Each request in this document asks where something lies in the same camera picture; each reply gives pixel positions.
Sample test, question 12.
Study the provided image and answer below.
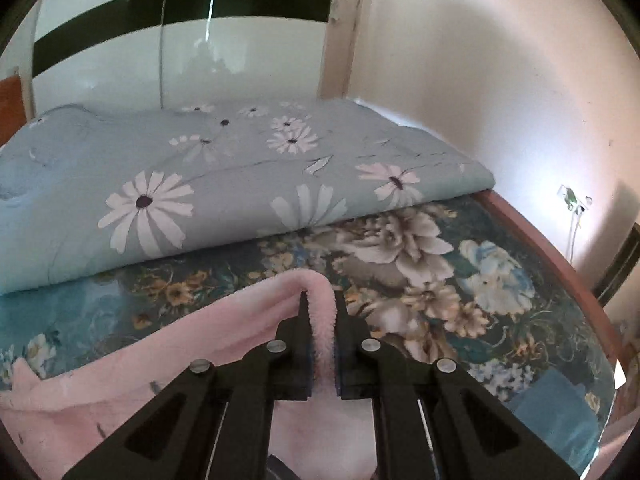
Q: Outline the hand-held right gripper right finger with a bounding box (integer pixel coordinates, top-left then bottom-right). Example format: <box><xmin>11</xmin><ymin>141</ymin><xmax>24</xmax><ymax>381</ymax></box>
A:
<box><xmin>334</xmin><ymin>292</ymin><xmax>581</xmax><ymax>480</ymax></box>

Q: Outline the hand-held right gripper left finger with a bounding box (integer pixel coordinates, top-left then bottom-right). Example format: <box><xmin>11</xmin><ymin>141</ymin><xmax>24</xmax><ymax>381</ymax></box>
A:
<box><xmin>62</xmin><ymin>292</ymin><xmax>315</xmax><ymax>480</ymax></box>

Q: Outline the pink fleece garment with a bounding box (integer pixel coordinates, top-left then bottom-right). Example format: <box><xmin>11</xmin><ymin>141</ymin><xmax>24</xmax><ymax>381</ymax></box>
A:
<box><xmin>0</xmin><ymin>270</ymin><xmax>381</xmax><ymax>480</ymax></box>

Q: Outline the teal floral bedsheet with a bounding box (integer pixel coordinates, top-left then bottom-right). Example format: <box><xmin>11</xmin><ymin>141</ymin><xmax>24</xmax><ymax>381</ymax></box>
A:
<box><xmin>0</xmin><ymin>195</ymin><xmax>618</xmax><ymax>476</ymax></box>

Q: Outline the blue daisy print quilt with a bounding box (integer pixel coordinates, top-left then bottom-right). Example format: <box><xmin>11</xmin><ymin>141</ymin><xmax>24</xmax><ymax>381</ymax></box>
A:
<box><xmin>0</xmin><ymin>99</ymin><xmax>496</xmax><ymax>296</ymax></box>

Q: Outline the dark furniture edge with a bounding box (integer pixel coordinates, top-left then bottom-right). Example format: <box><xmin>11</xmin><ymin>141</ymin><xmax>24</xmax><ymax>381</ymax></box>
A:
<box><xmin>592</xmin><ymin>222</ymin><xmax>640</xmax><ymax>308</ymax></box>

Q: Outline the white door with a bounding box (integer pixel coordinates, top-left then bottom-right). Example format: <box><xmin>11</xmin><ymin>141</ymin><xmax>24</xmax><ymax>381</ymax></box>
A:
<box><xmin>317</xmin><ymin>0</ymin><xmax>367</xmax><ymax>101</ymax></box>

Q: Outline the white wardrobe with black stripe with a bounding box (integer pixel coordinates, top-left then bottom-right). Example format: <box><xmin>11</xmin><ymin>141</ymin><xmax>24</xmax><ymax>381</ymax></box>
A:
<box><xmin>30</xmin><ymin>0</ymin><xmax>336</xmax><ymax>117</ymax></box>

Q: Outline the orange wooden headboard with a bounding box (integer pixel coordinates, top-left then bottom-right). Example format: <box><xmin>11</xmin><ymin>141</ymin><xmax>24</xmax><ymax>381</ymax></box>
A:
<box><xmin>0</xmin><ymin>75</ymin><xmax>27</xmax><ymax>147</ymax></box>

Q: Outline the wooden bed frame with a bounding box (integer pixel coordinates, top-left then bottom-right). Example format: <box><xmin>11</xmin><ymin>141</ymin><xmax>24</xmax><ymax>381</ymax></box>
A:
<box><xmin>475</xmin><ymin>190</ymin><xmax>627</xmax><ymax>433</ymax></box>

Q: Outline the white charger cable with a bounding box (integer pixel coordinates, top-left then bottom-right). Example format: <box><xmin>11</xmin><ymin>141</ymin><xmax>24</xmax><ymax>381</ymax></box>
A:
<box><xmin>569</xmin><ymin>207</ymin><xmax>584</xmax><ymax>264</ymax></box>

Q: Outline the wall socket with charger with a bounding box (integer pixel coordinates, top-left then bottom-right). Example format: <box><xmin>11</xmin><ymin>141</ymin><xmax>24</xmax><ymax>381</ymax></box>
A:
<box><xmin>557</xmin><ymin>185</ymin><xmax>592</xmax><ymax>212</ymax></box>

